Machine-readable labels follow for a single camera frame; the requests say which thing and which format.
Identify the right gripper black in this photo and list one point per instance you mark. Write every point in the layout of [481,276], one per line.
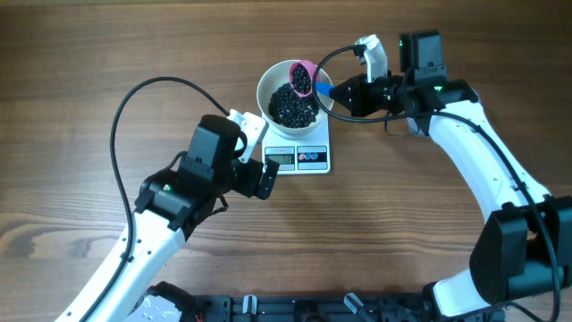
[362,96]

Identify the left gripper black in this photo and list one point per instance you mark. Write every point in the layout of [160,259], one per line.
[266,180]

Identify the pink scoop with blue handle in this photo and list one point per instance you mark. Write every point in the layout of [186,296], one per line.
[322,87]

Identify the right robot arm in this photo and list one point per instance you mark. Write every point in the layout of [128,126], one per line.
[524,248]

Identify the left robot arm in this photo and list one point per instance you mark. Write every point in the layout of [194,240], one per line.
[170,206]

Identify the black beans in scoop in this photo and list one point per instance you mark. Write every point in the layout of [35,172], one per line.
[301,79]

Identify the white digital kitchen scale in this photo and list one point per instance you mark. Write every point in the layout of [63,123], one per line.
[306,154]

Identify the black beans in bowl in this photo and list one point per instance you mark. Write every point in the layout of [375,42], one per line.
[289,110]

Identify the white bowl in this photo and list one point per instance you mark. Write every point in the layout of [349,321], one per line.
[271,80]

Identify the clear plastic container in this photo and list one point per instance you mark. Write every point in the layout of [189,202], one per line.
[413,129]

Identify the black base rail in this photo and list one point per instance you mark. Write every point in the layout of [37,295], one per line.
[308,308]

